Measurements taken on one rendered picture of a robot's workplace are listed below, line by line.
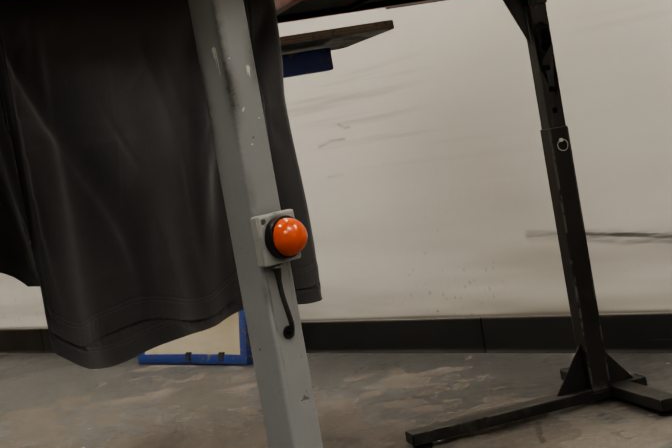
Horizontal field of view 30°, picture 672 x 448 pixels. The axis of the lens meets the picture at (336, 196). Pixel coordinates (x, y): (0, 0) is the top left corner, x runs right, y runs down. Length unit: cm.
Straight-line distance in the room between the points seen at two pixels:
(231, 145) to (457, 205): 261
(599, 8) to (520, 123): 42
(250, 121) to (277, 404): 28
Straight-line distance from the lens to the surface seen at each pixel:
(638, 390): 297
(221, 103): 123
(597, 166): 351
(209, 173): 157
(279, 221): 121
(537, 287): 369
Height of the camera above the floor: 74
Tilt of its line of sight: 3 degrees down
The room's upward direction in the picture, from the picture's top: 10 degrees counter-clockwise
